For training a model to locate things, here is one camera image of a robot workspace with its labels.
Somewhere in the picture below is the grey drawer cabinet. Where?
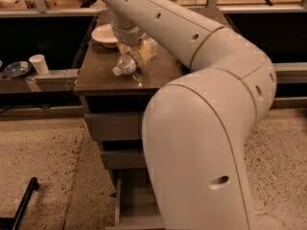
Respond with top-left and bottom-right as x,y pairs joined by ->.
72,6 -> 231,230

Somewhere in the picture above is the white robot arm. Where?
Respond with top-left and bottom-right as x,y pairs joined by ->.
102,0 -> 276,230

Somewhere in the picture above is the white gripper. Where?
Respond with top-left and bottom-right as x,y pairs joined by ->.
111,24 -> 154,67

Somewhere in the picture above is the white paper cup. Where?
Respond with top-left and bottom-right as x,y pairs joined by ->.
29,54 -> 49,75

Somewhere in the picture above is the grey side shelf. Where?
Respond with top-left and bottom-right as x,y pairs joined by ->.
0,69 -> 80,94

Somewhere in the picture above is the middle drawer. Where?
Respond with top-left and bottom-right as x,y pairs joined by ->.
101,149 -> 146,170

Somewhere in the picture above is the clear plastic water bottle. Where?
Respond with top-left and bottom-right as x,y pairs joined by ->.
112,38 -> 159,76

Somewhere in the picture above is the top drawer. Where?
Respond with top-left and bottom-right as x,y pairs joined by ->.
84,112 -> 142,141

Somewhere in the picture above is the black metal bar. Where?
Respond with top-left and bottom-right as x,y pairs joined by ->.
0,177 -> 39,230

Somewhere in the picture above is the open bottom drawer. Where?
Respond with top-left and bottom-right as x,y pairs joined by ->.
106,169 -> 165,230

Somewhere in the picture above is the white bowl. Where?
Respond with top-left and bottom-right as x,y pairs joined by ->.
91,24 -> 118,48

